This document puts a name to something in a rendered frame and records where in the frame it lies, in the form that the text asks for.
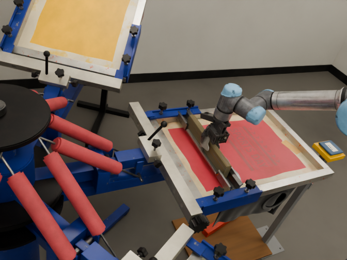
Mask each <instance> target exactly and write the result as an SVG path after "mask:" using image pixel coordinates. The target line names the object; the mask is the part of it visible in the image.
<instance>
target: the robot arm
mask: <svg viewBox="0 0 347 260"><path fill-rule="evenodd" d="M241 94H242V88H240V86H238V85H237V84H233V83H228V84H226V85H225V86H224V88H223V90H222V92H221V95H220V98H219V100H218V103H217V105H216V108H215V110H214V114H212V113H209V112H204V113H201V114H200V118H202V119H204V120H207V121H210V122H212V123H211V124H209V125H208V126H207V127H206V129H204V131H203V133H202V134H201V137H200V148H201V150H202V151H203V149H205V150H206V151H208V150H209V145H208V143H209V141H210V139H211V141H210V142H211V143H212V144H216V145H217V147H218V148H219V149H220V145H219V143H226V142H227V139H228V137H229V135H230V134H229V133H228V132H227V130H226V129H227V127H230V125H231V124H230V122H229V120H230V118H231V116H232V114H233V112H234V113H236V114H237V115H239V116H240V117H242V118H243V119H245V120H246V121H247V122H250V123H252V124H253V125H258V124H259V123H260V122H261V121H262V120H263V118H264V116H265V114H266V110H334V111H337V112H336V116H335V120H336V125H337V127H338V128H339V130H340V131H341V132H342V133H343V134H344V135H346V136H347V87H343V88H342V89H341V90H319V91H278V92H274V91H273V90H271V89H266V90H263V91H261V92H259V93H258V94H257V95H256V96H254V97H253V98H251V99H250V100H249V99H247V98H246V97H244V96H242V95H241Z"/></svg>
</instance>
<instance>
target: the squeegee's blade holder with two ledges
mask: <svg viewBox="0 0 347 260"><path fill-rule="evenodd" d="M186 131H187V133H188V134H189V136H190V137H191V139H192V140H193V142H194V143H195V145H196V146H197V148H198V149H199V151H200V152H201V154H202V155H203V157H204V158H205V160H206V161H207V162H208V164H209V165H210V167H211V168H212V170H213V171H214V173H215V174H218V171H217V169H216V168H215V167H214V165H213V164H212V162H211V161H210V159H209V158H208V156H207V155H206V153H205V152H204V150H203V151H202V150H201V148H200V144H199V143H198V142H197V140H196V139H195V137H194V136H193V134H192V133H191V131H190V130H189V129H186Z"/></svg>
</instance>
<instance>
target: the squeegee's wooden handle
mask: <svg viewBox="0 0 347 260"><path fill-rule="evenodd" d="M187 123H188V127H187V129H189V130H190V131H191V133H192V134H193V136H194V137H195V139H196V140H197V142H198V143H199V144H200V137H201V134H202V133H203V131H204V128H203V126H202V125H201V124H200V122H199V121H198V119H197V118H196V117H195V115H189V117H188V121H187ZM210 141H211V139H210ZM210 141H209V143H208V145H209V150H208V151H206V150H205V149H203V150H204V152H205V153H206V155H207V156H208V158H209V159H210V161H211V162H212V164H213V165H214V167H215V168H216V169H217V171H219V170H220V171H221V172H222V174H223V175H224V176H225V177H227V175H228V173H229V171H230V169H231V164H230V163H229V162H228V160H227V159H226V158H225V156H224V155H223V154H222V152H221V151H220V149H219V148H218V147H217V145H216V144H212V143H211V142H210Z"/></svg>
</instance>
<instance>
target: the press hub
mask: <svg viewBox="0 0 347 260"><path fill-rule="evenodd" d="M50 121H51V110H50V107H49V105H48V103H47V101H46V100H45V99H44V98H43V97H42V96H40V95H39V94H37V93H36V92H34V91H32V90H30V89H27V88H24V87H21V86H17V85H12V84H0V153H1V152H3V154H2V155H3V157H4V159H5V160H6V162H7V163H8V165H9V166H10V167H11V169H12V170H13V172H14V173H15V174H16V173H18V172H19V171H20V172H21V173H22V172H24V174H25V175H26V177H27V178H28V180H29V181H30V183H31V185H32V186H33V188H34V189H35V191H36V192H37V194H38V195H39V197H40V198H41V200H42V201H43V202H45V203H46V204H47V205H48V206H49V207H51V208H52V209H53V210H54V211H56V212H57V213H58V214H59V215H60V214H61V211H62V208H63V204H64V195H61V194H62V191H63V190H62V189H61V187H60V186H59V184H58V182H57V181H56V180H55V178H49V179H44V180H39V181H35V168H40V167H46V164H45V163H44V161H43V160H44V157H45V156H47V155H48V154H47V153H46V151H45V149H43V148H41V147H39V146H35V147H34V148H33V146H32V144H31V143H32V142H33V141H35V140H37V139H38V138H39V137H40V136H41V135H42V134H43V133H44V132H45V131H46V130H47V128H48V126H49V124H50ZM0 173H1V175H2V176H3V177H2V180H1V182H0V260H40V253H39V244H38V243H37V242H36V241H35V240H36V236H35V235H34V234H33V233H32V232H31V231H30V230H29V229H27V228H26V227H25V226H26V225H29V224H31V223H33V220H32V219H31V217H30V216H29V214H28V213H27V211H26V210H25V209H24V208H23V207H22V206H21V205H20V204H19V203H18V202H17V201H15V199H17V196H16V195H15V194H14V192H13V191H12V189H11V188H10V186H9V185H8V183H7V181H8V179H7V178H9V177H11V176H12V174H11V173H10V171H9V170H8V168H7V167H6V165H5V164H4V162H3V161H2V159H0Z"/></svg>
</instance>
